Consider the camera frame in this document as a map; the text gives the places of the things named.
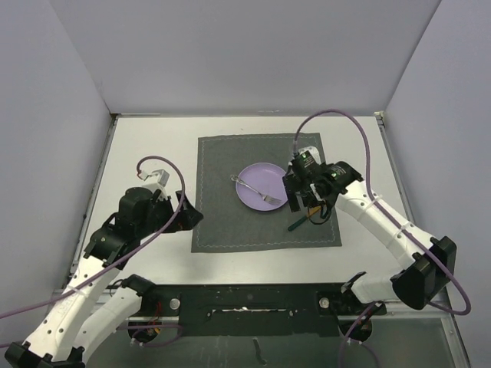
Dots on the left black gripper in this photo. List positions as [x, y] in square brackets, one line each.
[173, 215]

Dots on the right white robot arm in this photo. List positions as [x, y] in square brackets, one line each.
[426, 263]

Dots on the aluminium frame rail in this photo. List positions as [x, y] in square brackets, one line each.
[75, 327]

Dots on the purple plastic plate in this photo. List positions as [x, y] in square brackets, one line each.
[265, 177]

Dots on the grey cloth placemat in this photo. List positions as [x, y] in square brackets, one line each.
[229, 225]

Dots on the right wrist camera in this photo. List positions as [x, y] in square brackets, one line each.
[304, 166]

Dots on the yellow green knife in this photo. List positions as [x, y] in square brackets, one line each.
[304, 218]

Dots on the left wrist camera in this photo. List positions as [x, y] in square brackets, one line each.
[154, 180]

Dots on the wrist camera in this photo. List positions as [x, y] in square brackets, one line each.
[154, 180]
[304, 166]

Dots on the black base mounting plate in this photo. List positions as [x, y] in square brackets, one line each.
[244, 310]

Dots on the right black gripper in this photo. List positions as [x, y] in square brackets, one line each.
[293, 186]

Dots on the ornate silver fork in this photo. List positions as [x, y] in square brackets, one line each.
[265, 198]

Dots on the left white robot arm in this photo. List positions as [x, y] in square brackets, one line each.
[88, 283]

